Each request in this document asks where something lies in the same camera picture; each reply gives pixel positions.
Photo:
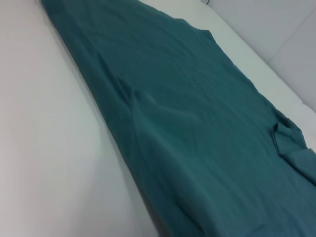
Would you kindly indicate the teal blue shirt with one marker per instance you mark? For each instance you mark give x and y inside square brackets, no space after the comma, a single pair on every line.
[197,123]

